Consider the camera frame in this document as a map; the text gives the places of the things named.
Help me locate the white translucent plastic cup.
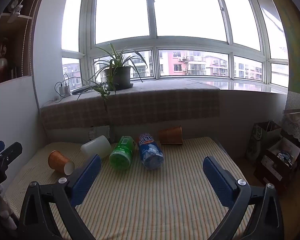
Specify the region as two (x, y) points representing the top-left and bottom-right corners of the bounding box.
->
(80, 135), (112, 159)

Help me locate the dark flat device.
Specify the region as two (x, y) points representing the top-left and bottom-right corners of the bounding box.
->
(72, 86), (91, 95)

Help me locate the white window frame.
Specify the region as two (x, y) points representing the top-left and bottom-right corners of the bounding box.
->
(61, 0), (290, 95)

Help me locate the dark red cardboard box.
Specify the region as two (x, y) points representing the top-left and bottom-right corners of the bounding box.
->
(254, 136), (300, 193)

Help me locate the spider plant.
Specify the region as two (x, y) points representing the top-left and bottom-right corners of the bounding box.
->
(77, 43), (148, 111)

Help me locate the dark plant pot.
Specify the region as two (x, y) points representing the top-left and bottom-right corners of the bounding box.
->
(104, 66), (134, 91)

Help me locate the white charger cable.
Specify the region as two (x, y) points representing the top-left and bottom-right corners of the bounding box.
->
(54, 74), (77, 103)

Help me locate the white clip fan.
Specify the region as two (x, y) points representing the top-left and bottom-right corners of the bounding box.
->
(7, 0), (33, 23)

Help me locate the blue soda can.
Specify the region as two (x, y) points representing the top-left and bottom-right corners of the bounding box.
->
(138, 133), (164, 170)

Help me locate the wooden wall shelf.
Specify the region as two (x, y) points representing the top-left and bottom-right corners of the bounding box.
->
(0, 0), (48, 87)

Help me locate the white beaded blind cord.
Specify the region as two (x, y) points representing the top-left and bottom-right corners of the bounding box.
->
(21, 0), (48, 77)

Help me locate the green soda can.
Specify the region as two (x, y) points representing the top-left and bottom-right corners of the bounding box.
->
(109, 136), (137, 170)

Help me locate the orange paper cup back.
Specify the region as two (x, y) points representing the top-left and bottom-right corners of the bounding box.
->
(159, 126), (183, 145)

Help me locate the blue and white item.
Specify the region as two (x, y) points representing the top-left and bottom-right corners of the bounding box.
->
(277, 151), (294, 166)

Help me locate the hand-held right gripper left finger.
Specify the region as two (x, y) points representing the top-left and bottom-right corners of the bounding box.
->
(17, 154), (102, 240)

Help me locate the green and white paper bag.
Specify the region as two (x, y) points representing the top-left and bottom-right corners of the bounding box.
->
(245, 121), (282, 162)

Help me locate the white lace cloth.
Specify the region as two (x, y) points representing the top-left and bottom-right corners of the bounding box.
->
(282, 112), (300, 148)

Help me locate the yellowish green curtain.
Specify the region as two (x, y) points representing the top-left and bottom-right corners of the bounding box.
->
(262, 0), (300, 96)

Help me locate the copper cup with white inside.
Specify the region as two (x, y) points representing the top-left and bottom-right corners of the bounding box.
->
(48, 150), (75, 175)

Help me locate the plaid windowsill cloth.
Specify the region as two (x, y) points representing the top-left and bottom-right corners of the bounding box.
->
(40, 79), (220, 130)

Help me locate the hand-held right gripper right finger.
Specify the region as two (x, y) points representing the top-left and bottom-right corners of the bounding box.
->
(203, 156), (284, 240)

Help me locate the grey folded cloth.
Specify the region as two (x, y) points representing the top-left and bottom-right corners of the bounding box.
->
(88, 125), (111, 141)

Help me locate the dark shelf ornament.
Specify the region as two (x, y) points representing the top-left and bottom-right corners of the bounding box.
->
(0, 37), (11, 81)

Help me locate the white charger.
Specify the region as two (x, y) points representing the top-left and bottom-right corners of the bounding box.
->
(59, 85), (71, 97)

